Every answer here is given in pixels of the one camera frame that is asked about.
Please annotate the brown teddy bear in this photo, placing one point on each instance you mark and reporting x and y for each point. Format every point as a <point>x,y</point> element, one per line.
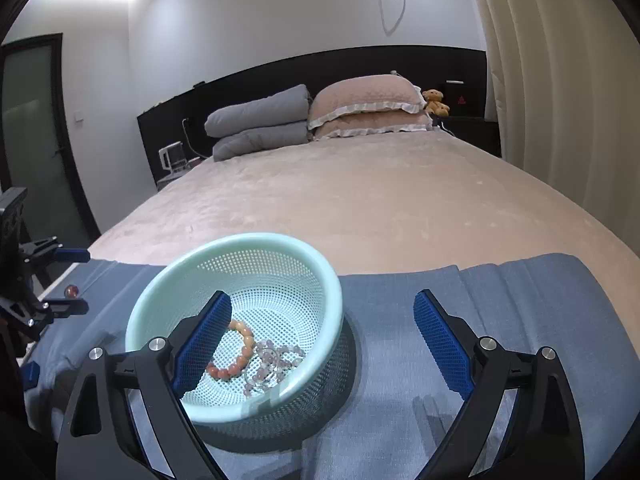
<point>435,102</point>

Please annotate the white kettle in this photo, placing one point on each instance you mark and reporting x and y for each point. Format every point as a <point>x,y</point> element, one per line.
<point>172,157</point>

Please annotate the pink ruffled pillow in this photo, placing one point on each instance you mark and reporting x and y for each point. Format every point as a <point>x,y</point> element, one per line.
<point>365,94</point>
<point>375,124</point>

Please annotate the black nightstand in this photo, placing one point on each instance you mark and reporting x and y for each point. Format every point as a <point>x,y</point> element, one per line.
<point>475,132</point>

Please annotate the bed with pink bedspread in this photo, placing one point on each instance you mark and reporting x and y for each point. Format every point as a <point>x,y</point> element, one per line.
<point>360,195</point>

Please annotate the black headboard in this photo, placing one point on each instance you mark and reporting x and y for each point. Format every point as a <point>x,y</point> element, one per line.
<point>280,72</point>

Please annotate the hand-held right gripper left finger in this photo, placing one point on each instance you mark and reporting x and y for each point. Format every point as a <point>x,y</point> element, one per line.
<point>200,347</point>

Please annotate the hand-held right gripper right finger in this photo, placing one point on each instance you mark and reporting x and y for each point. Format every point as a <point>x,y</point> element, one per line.
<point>441,342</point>

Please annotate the blue-grey cloth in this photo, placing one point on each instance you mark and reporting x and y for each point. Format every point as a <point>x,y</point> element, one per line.
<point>395,320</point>

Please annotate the mint green perforated basket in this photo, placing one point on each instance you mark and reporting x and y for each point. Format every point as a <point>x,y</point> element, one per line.
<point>295,280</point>

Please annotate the dark frosted glass door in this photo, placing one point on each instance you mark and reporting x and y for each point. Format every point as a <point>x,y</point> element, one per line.
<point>35,125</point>

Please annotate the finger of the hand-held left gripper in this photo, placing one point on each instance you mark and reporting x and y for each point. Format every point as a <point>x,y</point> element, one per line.
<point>60,254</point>
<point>60,306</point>

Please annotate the cream curtain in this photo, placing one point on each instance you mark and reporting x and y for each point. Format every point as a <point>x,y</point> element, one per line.
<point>565,70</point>

